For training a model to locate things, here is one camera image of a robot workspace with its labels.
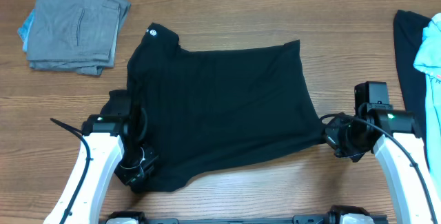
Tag black t-shirt with logo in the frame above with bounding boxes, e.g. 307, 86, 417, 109
127, 23, 323, 193

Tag light blue printed shirt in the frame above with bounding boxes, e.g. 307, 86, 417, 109
413, 14, 441, 193

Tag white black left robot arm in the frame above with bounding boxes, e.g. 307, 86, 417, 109
44, 90, 158, 223

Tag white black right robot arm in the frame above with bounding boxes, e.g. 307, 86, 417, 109
323, 81, 440, 223

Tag black garment at right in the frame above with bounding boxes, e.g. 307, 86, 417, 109
393, 9, 431, 163

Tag folded grey trousers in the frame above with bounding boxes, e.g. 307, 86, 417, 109
26, 0, 131, 76

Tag folded light blue garment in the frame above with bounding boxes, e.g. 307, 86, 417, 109
17, 10, 34, 52

